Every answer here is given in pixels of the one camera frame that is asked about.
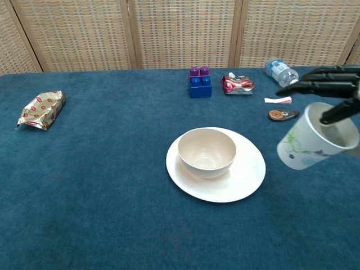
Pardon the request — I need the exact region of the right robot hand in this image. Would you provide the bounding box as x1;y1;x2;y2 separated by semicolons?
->
275;65;360;126

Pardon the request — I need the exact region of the floral print paper cup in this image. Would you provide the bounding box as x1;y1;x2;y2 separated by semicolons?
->
277;102;359;171

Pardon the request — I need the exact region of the beige bowl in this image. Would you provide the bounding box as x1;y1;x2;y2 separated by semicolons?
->
177;128;237;179

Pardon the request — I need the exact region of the white paper plate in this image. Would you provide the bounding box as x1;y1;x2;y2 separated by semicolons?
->
165;127;267;203

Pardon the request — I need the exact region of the clear plastic water bottle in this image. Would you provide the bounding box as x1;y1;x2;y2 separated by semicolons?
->
264;57;300;88

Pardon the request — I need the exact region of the pale pink paper strip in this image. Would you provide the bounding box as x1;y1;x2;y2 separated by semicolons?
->
264;96;293;105

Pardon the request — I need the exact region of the crumpled red drink pouch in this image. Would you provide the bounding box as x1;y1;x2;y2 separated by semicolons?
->
220;72;255;96

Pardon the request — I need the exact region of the blue toy block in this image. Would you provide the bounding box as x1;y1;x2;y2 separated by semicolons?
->
190;76;213;99

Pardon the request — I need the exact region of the purple toy block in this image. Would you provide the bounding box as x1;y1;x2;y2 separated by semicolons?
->
188;65;211;79

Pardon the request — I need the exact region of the woven bamboo folding screen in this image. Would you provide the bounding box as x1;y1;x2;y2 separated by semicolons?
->
0;0;360;76

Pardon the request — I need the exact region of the blue table cloth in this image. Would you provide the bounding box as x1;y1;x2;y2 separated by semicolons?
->
0;65;360;270

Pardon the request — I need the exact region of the gold snack bag red print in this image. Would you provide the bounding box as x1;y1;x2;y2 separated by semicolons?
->
15;90;67;132

